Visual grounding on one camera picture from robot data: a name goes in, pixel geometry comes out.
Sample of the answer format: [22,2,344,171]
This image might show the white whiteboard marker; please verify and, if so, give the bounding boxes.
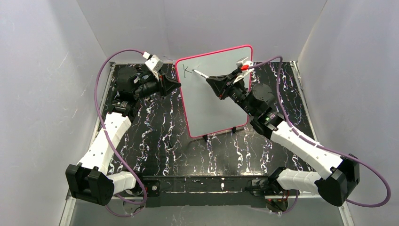
[192,69,209,79]

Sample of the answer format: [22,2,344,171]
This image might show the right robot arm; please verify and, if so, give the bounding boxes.
[206,74,359,206]

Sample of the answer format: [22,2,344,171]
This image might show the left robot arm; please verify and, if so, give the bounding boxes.
[65,65,181,206]

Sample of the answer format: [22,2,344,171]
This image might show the pink framed whiteboard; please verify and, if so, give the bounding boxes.
[175,45,253,138]

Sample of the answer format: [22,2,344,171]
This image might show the metal whiteboard stand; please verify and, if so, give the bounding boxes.
[189,126,246,144]

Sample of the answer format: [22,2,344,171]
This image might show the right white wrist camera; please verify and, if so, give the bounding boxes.
[233,57,254,84]

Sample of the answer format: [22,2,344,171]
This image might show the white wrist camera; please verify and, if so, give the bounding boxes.
[144,55,163,81]
[233,57,254,84]

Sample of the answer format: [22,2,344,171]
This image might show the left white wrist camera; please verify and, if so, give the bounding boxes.
[144,55,163,81]

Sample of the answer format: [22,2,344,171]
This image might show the aluminium front rail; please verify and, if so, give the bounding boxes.
[66,176,347,200]

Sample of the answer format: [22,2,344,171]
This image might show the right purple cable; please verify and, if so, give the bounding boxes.
[247,55,391,214]

